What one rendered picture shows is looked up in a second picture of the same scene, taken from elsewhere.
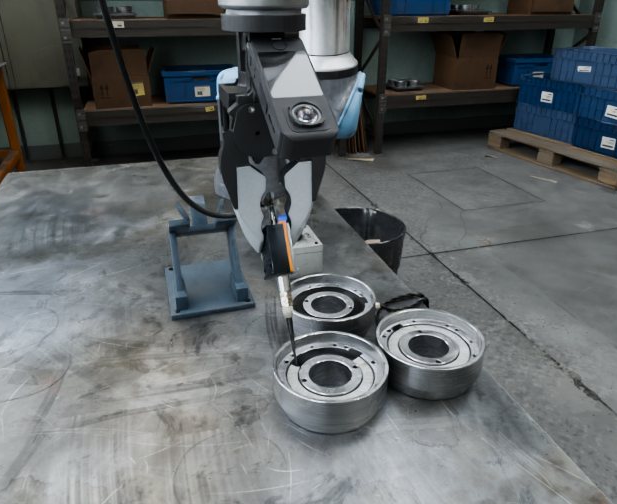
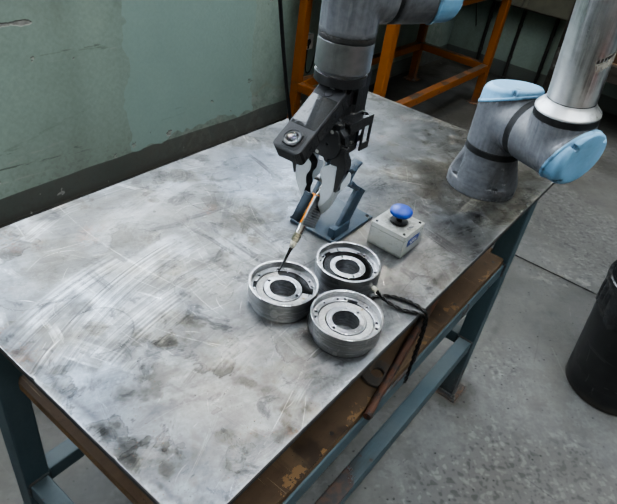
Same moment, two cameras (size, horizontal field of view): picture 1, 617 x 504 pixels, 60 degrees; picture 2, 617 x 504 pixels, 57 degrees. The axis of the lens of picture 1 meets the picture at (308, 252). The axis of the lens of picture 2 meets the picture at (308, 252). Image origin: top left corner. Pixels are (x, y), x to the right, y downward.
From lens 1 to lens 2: 58 cm
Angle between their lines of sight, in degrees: 43
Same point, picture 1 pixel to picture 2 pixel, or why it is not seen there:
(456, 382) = (323, 341)
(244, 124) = not seen: hidden behind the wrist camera
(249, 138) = not seen: hidden behind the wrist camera
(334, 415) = (253, 300)
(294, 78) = (312, 115)
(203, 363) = (266, 247)
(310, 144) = (284, 153)
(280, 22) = (328, 81)
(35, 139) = (519, 60)
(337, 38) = (573, 92)
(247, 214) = (299, 178)
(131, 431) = (203, 247)
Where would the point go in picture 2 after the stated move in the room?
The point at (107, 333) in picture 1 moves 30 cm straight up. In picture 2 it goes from (258, 206) to (272, 45)
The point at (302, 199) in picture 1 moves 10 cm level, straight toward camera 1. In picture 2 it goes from (327, 187) to (269, 202)
